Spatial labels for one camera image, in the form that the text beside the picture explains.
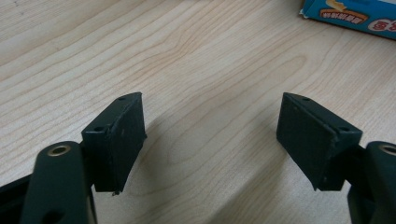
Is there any blue snack packet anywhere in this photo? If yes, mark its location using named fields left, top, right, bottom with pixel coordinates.
left=299, top=0, right=396, bottom=41

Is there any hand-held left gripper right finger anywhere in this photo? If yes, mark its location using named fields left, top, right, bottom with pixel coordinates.
left=276, top=91, right=364, bottom=192

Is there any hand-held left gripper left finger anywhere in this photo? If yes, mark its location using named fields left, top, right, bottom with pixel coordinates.
left=81, top=91, right=148, bottom=196

